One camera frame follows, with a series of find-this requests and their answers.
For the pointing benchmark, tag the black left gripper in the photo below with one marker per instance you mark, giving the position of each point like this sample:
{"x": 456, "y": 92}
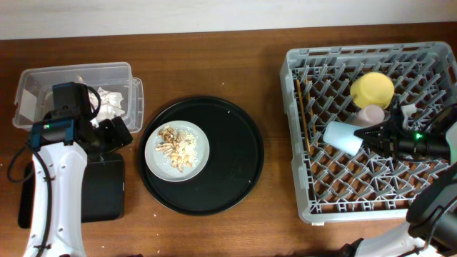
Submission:
{"x": 123, "y": 134}

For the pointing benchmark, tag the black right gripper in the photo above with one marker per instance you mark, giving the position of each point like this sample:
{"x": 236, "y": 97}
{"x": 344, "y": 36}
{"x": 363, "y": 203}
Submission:
{"x": 386, "y": 132}

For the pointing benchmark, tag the pink plastic cup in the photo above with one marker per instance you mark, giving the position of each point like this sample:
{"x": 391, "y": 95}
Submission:
{"x": 369, "y": 116}

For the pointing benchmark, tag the white paper napkin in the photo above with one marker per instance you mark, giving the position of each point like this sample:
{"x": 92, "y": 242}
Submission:
{"x": 110, "y": 105}

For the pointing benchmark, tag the light blue plastic cup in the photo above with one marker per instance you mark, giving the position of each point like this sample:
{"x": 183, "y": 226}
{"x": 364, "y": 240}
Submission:
{"x": 341, "y": 136}

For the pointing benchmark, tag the yellow plastic bowl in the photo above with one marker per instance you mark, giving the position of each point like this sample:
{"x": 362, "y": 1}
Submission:
{"x": 373, "y": 88}

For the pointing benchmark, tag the grey plate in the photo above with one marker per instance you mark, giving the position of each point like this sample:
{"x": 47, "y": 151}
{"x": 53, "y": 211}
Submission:
{"x": 160, "y": 166}

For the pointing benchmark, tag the food scraps and rice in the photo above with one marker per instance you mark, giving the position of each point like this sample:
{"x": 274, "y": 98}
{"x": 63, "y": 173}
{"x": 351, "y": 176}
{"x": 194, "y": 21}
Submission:
{"x": 178, "y": 146}

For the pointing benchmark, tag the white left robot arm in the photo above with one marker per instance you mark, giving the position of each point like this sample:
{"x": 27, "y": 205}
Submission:
{"x": 61, "y": 144}

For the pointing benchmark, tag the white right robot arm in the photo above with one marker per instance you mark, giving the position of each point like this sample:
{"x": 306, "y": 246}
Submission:
{"x": 430, "y": 226}

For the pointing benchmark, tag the grey dishwasher rack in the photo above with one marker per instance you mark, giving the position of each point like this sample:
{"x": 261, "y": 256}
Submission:
{"x": 332, "y": 186}

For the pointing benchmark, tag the clear plastic waste bin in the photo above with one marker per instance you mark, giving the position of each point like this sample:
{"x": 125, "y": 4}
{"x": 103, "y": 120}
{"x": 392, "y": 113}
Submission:
{"x": 34, "y": 93}

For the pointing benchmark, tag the black rectangular tray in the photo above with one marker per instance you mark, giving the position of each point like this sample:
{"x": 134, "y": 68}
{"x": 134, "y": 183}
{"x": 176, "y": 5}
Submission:
{"x": 102, "y": 196}

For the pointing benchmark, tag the round black tray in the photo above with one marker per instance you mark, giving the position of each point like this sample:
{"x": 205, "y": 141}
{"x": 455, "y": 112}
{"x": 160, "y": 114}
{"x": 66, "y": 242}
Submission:
{"x": 236, "y": 156}

